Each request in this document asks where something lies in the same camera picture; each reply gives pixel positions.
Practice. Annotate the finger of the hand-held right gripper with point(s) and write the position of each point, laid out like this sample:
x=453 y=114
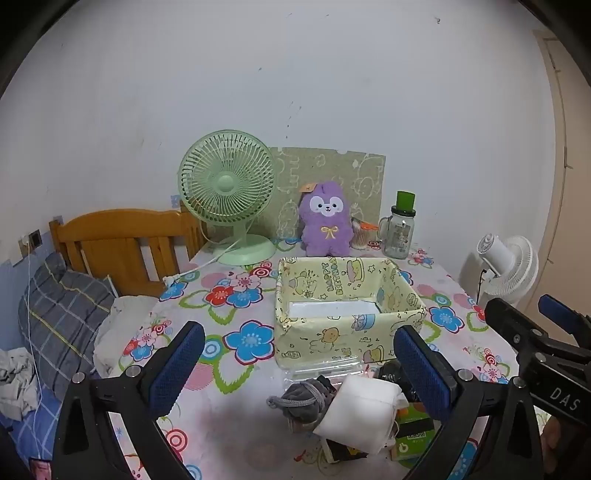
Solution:
x=561 y=314
x=515 y=323

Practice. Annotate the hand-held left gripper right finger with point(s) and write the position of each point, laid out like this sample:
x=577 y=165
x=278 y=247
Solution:
x=421 y=374

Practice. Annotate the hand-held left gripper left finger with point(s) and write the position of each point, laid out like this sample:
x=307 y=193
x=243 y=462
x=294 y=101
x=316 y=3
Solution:
x=179 y=367

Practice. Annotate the yellow green small box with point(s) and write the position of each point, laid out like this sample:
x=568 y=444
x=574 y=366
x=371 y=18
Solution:
x=415 y=434

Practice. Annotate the white cloth pack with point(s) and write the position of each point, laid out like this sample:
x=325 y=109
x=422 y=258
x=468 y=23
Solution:
x=360 y=410

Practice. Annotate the yellow printed storage box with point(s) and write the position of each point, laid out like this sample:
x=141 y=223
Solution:
x=323 y=341

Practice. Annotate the black and white box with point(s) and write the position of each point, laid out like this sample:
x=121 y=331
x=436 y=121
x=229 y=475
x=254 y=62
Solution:
x=339 y=451

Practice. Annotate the grey knitted socks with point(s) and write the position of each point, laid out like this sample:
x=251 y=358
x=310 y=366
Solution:
x=304 y=401

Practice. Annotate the person's right hand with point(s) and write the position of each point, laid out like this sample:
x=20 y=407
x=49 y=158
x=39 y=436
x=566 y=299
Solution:
x=551 y=438

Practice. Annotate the white standing fan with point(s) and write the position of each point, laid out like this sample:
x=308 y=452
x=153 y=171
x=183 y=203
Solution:
x=512 y=267

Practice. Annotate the floral tablecloth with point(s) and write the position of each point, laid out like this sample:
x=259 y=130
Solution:
x=231 y=415

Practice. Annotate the grey plaid pillow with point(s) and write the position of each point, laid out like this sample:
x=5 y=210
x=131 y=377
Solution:
x=64 y=318

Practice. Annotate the wooden bed headboard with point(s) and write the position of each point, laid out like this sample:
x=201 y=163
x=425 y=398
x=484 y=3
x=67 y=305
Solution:
x=120 y=235

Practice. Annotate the glass jar with green lid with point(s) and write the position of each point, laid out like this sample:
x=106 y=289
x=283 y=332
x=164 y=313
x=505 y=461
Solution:
x=399 y=230

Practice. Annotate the crumpled white cloth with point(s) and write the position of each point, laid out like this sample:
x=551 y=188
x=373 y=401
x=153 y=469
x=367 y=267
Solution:
x=16 y=383

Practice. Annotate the blue bed sheet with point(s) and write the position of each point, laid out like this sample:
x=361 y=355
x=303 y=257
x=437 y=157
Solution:
x=27 y=438

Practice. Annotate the purple plush toy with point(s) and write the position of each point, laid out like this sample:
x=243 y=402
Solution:
x=325 y=221

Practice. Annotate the green desk fan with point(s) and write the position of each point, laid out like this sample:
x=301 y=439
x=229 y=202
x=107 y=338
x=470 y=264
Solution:
x=227 y=182

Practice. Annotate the printed cardboard board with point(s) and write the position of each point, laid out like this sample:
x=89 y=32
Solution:
x=323 y=166

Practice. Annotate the beige door frame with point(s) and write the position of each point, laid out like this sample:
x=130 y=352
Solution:
x=563 y=161

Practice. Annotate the wall socket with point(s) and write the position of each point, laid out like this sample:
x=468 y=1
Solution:
x=32 y=240

